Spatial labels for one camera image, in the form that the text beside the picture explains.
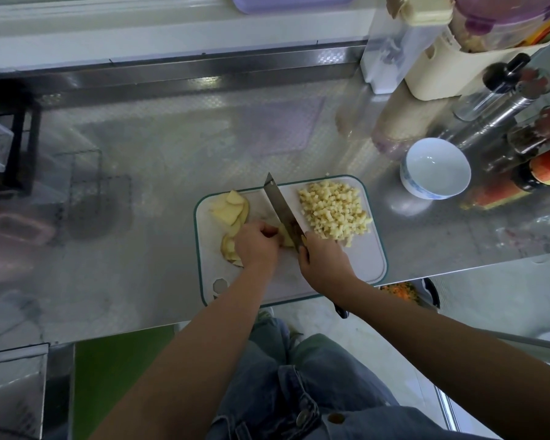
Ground steel cleaver knife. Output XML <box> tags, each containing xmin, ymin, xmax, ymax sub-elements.
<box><xmin>262</xmin><ymin>172</ymin><xmax>350</xmax><ymax>320</ymax></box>

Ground person's right forearm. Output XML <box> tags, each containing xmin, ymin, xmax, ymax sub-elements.
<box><xmin>341</xmin><ymin>281</ymin><xmax>550</xmax><ymax>440</ymax></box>

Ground clear container cream lid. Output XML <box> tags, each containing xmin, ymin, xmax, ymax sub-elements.
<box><xmin>361</xmin><ymin>0</ymin><xmax>455</xmax><ymax>95</ymax></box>

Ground person's left hand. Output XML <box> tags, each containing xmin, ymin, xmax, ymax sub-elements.
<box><xmin>233</xmin><ymin>219</ymin><xmax>284</xmax><ymax>279</ymax></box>

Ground green mat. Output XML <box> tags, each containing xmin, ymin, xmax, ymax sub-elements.
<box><xmin>71</xmin><ymin>325</ymin><xmax>177</xmax><ymax>440</ymax></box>

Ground white cutting board green rim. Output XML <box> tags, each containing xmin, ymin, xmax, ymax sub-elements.
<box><xmin>193</xmin><ymin>174</ymin><xmax>389</xmax><ymax>308</ymax></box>

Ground steel bin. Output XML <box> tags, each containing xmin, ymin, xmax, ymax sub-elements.
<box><xmin>0</xmin><ymin>342</ymin><xmax>51</xmax><ymax>440</ymax></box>

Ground glass jar red lid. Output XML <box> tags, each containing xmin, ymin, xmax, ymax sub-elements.
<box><xmin>508</xmin><ymin>105</ymin><xmax>550</xmax><ymax>156</ymax></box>

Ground clear plastic bottle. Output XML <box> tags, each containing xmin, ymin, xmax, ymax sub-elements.
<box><xmin>495</xmin><ymin>210</ymin><xmax>550</xmax><ymax>262</ymax></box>

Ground pile of yellow potato slices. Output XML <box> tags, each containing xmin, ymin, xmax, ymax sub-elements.
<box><xmin>208</xmin><ymin>189</ymin><xmax>251</xmax><ymax>268</ymax></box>

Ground glass bottle black cap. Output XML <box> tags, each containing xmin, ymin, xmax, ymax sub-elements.
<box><xmin>453</xmin><ymin>53</ymin><xmax>531</xmax><ymax>123</ymax></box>

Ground pile of diced potato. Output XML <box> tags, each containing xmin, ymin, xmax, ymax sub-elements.
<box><xmin>297</xmin><ymin>179</ymin><xmax>374</xmax><ymax>249</ymax></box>

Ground black metal rack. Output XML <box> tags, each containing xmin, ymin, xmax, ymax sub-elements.
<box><xmin>0</xmin><ymin>82</ymin><xmax>42</xmax><ymax>200</ymax></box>

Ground purple plastic cutting board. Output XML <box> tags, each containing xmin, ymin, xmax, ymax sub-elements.
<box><xmin>230</xmin><ymin>0</ymin><xmax>359</xmax><ymax>15</ymax></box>

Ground white bowl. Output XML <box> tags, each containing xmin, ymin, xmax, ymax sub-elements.
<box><xmin>400</xmin><ymin>136</ymin><xmax>473</xmax><ymax>202</ymax></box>

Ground cream plastic canister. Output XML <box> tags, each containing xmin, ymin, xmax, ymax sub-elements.
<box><xmin>403</xmin><ymin>30</ymin><xmax>550</xmax><ymax>101</ymax></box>

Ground person's right hand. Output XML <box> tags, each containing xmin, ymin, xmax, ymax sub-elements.
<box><xmin>298</xmin><ymin>232</ymin><xmax>361</xmax><ymax>303</ymax></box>

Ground person's left forearm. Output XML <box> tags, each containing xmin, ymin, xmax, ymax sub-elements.
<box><xmin>92</xmin><ymin>268</ymin><xmax>271</xmax><ymax>440</ymax></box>

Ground purple lid food container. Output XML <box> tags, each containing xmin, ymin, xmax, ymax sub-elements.
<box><xmin>449</xmin><ymin>0</ymin><xmax>550</xmax><ymax>53</ymax></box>

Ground metal bowl with scraps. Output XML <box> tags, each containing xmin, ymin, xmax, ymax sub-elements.
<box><xmin>380</xmin><ymin>277</ymin><xmax>441</xmax><ymax>310</ymax></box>

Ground person's blue jeans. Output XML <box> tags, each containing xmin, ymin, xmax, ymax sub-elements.
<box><xmin>206</xmin><ymin>311</ymin><xmax>496</xmax><ymax>440</ymax></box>

